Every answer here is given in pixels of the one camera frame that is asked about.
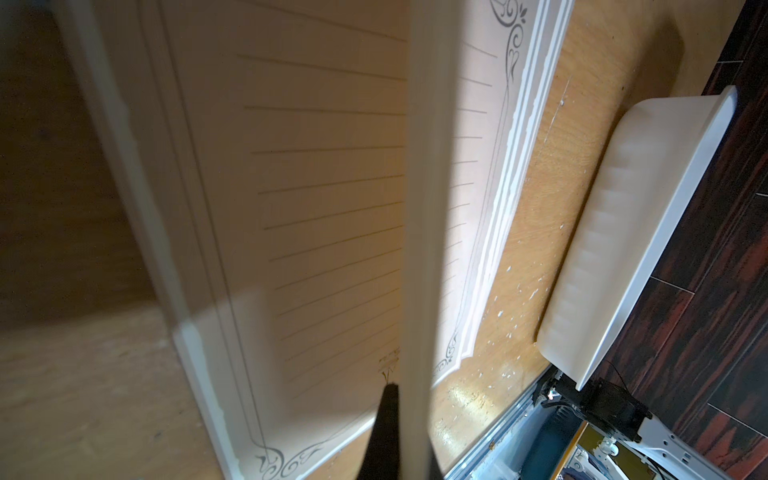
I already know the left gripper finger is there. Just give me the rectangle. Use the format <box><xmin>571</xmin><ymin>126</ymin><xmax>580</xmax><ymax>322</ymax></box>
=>
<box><xmin>357</xmin><ymin>383</ymin><xmax>400</xmax><ymax>480</ymax></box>

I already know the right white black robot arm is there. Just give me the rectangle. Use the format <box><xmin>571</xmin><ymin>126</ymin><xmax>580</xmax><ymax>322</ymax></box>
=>
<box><xmin>532</xmin><ymin>367</ymin><xmax>727</xmax><ymax>479</ymax></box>

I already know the front aluminium rail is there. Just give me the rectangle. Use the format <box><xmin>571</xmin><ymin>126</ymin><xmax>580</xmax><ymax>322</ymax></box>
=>
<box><xmin>444</xmin><ymin>366</ymin><xmax>559</xmax><ymax>479</ymax></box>

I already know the white plastic storage tray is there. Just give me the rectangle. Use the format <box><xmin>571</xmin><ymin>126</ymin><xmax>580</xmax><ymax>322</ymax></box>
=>
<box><xmin>536</xmin><ymin>85</ymin><xmax>738</xmax><ymax>390</ymax></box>

